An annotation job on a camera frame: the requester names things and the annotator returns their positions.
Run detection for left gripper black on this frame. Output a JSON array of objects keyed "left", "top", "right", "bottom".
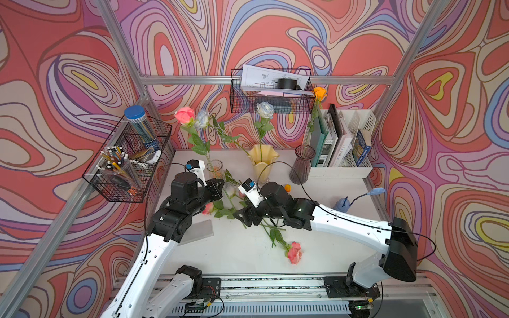
[{"left": 185, "top": 178, "right": 223, "bottom": 217}]

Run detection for pink rose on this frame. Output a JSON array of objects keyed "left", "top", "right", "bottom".
[
  {"left": 201, "top": 202, "right": 236, "bottom": 219},
  {"left": 175, "top": 107, "right": 211, "bottom": 164},
  {"left": 262, "top": 225, "right": 302, "bottom": 265}
]

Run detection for white rose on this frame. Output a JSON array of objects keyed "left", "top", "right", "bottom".
[
  {"left": 223, "top": 169, "right": 247, "bottom": 220},
  {"left": 254, "top": 101, "right": 274, "bottom": 162},
  {"left": 195, "top": 110, "right": 248, "bottom": 154}
]

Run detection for orange rose tall stem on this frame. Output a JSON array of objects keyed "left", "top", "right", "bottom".
[{"left": 307, "top": 86, "right": 327, "bottom": 133}]

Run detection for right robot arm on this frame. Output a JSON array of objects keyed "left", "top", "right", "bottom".
[{"left": 235, "top": 180, "right": 418, "bottom": 289}]

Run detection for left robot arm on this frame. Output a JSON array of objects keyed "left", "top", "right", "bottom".
[{"left": 102, "top": 172, "right": 225, "bottom": 317}]

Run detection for purple ribbed glass vase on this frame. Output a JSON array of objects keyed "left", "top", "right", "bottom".
[{"left": 290, "top": 144, "right": 315, "bottom": 185}]

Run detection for clear glass vase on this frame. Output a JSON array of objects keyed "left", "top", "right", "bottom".
[{"left": 206, "top": 159, "right": 224, "bottom": 180}]

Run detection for yellow ruffled vase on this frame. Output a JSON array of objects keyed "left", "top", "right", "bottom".
[{"left": 248, "top": 144, "right": 280, "bottom": 184}]

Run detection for teal green folder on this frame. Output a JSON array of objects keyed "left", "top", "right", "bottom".
[{"left": 310, "top": 106, "right": 329, "bottom": 168}]

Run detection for cup of pencils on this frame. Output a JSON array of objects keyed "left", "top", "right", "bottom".
[{"left": 96, "top": 146, "right": 142, "bottom": 192}]

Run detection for black white magazine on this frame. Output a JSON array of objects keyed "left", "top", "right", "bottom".
[{"left": 318, "top": 114, "right": 338, "bottom": 168}]

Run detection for white plastic book organizer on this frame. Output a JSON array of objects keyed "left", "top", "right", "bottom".
[{"left": 303, "top": 109, "right": 377, "bottom": 179}]

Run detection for pink book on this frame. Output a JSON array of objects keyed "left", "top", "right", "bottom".
[{"left": 329, "top": 115, "right": 354, "bottom": 168}]

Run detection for blue lid pencil jar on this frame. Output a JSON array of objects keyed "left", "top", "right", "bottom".
[{"left": 124, "top": 105, "right": 160, "bottom": 151}]

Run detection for blue treehouse book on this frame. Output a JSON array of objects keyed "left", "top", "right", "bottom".
[{"left": 352, "top": 129, "right": 372, "bottom": 166}]

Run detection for black tape roll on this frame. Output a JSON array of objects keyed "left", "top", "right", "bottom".
[{"left": 277, "top": 78, "right": 301, "bottom": 90}]

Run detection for white papers in basket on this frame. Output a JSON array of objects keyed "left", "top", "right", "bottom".
[{"left": 241, "top": 64, "right": 314, "bottom": 96}]

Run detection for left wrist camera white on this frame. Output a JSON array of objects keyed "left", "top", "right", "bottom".
[{"left": 186, "top": 159, "right": 206, "bottom": 183}]

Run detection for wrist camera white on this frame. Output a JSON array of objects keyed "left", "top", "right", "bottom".
[
  {"left": 238, "top": 178, "right": 265, "bottom": 208},
  {"left": 186, "top": 159, "right": 206, "bottom": 183}
]

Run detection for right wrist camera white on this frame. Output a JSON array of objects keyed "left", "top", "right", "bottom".
[{"left": 238, "top": 178, "right": 265, "bottom": 208}]

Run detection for black wire basket left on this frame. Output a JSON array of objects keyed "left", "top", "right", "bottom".
[{"left": 82, "top": 117, "right": 172, "bottom": 203}]

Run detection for black wire basket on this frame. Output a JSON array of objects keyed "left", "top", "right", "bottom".
[
  {"left": 229, "top": 67, "right": 315, "bottom": 114},
  {"left": 82, "top": 117, "right": 172, "bottom": 203}
]

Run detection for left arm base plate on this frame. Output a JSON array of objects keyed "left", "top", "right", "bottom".
[{"left": 184, "top": 278, "right": 221, "bottom": 302}]

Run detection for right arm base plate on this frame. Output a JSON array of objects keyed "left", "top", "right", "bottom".
[{"left": 323, "top": 276, "right": 380, "bottom": 299}]

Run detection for black wire basket back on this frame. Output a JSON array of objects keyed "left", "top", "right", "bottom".
[{"left": 229, "top": 67, "right": 315, "bottom": 114}]

